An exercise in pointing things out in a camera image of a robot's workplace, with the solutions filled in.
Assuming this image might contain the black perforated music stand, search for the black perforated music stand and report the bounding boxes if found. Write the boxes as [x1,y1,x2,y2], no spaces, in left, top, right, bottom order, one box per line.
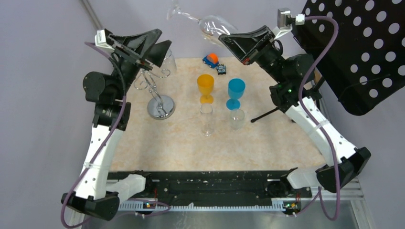
[302,0,405,116]

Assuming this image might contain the chrome wine glass rack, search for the chrome wine glass rack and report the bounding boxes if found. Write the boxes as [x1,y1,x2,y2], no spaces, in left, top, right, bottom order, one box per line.
[133,69,176,120]

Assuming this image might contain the blue orange toy car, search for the blue orange toy car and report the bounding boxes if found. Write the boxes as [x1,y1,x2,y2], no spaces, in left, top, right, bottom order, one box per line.
[202,53,219,68]

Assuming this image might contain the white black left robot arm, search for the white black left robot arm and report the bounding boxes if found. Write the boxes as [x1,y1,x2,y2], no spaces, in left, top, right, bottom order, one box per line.
[61,29,171,221]

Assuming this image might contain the clear textured glass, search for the clear textured glass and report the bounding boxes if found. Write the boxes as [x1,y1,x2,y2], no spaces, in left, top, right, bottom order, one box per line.
[159,49,177,78]

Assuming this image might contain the clear wine glass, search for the clear wine glass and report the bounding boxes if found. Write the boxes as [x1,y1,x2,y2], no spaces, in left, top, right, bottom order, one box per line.
[167,0,238,46]
[200,103,214,136]
[230,109,245,131]

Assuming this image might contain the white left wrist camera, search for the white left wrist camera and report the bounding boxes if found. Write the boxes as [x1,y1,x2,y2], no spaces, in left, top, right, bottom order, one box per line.
[95,30,114,54]

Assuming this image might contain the blue plastic wine glass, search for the blue plastic wine glass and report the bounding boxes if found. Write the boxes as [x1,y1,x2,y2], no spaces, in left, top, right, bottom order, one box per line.
[226,78,245,110]

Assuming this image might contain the clear wine glass front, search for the clear wine glass front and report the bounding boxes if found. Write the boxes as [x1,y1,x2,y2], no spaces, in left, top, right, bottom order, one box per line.
[230,109,245,131]

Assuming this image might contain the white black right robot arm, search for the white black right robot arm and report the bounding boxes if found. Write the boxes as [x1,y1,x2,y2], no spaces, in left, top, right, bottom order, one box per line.
[218,26,371,197]

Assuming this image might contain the black tripod stand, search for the black tripod stand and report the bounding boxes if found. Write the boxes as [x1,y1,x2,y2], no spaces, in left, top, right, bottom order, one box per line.
[250,77,325,123]

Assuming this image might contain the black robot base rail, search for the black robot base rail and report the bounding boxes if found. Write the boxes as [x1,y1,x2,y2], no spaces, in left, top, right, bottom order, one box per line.
[107,170,312,208]

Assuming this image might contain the clear wine glass back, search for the clear wine glass back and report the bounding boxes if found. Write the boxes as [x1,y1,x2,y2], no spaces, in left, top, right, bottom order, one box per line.
[167,0,238,46]

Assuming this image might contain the aluminium frame rail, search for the aluminium frame rail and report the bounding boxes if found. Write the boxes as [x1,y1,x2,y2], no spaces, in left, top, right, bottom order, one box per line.
[79,0,104,30]

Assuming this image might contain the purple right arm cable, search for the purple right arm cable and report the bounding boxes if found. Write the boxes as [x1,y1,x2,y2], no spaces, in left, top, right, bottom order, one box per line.
[297,16,342,221]

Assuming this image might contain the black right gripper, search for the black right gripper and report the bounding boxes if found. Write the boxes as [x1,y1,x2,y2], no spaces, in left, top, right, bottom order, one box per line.
[218,25,287,84]

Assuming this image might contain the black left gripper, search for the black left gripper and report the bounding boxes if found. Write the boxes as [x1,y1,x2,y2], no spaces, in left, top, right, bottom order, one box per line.
[109,29,171,100]

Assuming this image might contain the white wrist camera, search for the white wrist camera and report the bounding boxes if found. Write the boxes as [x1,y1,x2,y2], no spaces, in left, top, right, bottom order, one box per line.
[273,8,305,39]
[95,30,114,54]

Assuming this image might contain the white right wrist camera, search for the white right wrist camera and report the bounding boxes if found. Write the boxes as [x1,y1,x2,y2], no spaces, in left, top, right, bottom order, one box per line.
[273,8,305,39]

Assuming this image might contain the yellow plastic wine glass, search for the yellow plastic wine glass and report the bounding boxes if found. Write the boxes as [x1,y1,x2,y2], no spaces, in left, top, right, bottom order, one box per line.
[197,74,214,104]

